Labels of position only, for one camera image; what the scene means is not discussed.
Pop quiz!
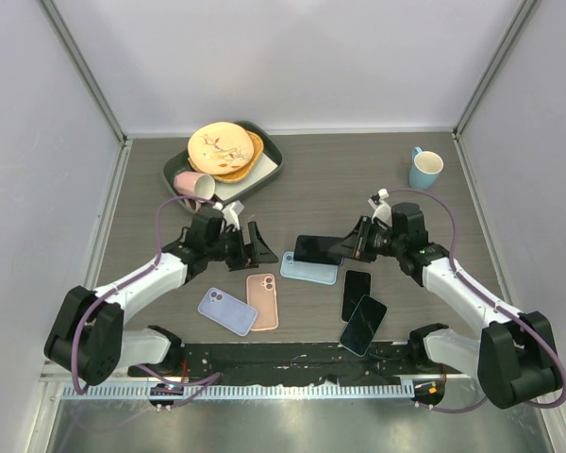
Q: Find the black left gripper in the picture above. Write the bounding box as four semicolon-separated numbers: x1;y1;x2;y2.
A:
206;221;277;271

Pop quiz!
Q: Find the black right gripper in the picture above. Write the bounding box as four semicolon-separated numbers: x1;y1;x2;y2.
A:
331;215;406;262

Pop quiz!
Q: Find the pink phone case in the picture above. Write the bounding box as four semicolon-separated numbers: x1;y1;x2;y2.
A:
246;274;278;331

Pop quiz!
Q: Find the white-edged phone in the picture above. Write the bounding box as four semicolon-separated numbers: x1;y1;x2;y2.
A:
341;270;372;322

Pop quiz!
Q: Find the light blue phone case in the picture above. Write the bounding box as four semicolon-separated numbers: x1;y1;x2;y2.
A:
280;251;339;285

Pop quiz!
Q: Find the dark blue phone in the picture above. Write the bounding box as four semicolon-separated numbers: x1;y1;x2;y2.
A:
293;235;343;266

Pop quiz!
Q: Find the teal-edged phone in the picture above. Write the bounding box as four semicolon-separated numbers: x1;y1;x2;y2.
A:
339;295;388;357

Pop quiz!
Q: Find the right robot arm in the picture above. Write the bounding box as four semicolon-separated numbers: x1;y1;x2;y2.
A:
330;203;566;409

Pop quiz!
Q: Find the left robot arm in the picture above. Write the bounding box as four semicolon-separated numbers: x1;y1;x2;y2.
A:
43;207;278;394

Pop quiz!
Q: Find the lavender phone case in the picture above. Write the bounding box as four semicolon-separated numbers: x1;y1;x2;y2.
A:
197;288;258;337

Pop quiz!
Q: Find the white paper sheet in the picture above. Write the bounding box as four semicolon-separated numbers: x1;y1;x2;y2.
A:
214;154;277;201

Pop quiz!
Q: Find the pink mug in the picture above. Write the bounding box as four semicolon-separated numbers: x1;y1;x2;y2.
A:
174;171;216;211

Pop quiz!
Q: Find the blue mug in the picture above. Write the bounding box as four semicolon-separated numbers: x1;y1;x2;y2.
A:
408;147;444;191

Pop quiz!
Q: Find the floral cream plate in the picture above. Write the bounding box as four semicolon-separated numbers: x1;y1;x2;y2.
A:
187;122;254;176

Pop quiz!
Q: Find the woven orange plate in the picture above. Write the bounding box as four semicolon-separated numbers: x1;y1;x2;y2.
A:
188;129;264;183

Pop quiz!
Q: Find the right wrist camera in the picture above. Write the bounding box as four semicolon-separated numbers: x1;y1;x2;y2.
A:
368;189;391;223

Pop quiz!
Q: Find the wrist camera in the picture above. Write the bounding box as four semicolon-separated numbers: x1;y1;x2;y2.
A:
368;189;391;223
213;200;244;230

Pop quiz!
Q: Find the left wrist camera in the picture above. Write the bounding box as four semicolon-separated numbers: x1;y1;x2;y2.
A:
213;200;244;230

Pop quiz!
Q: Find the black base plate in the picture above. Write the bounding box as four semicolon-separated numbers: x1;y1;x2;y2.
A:
155;342;458;387

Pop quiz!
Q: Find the white cable duct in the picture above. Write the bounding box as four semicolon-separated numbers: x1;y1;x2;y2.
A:
59;381;415;401

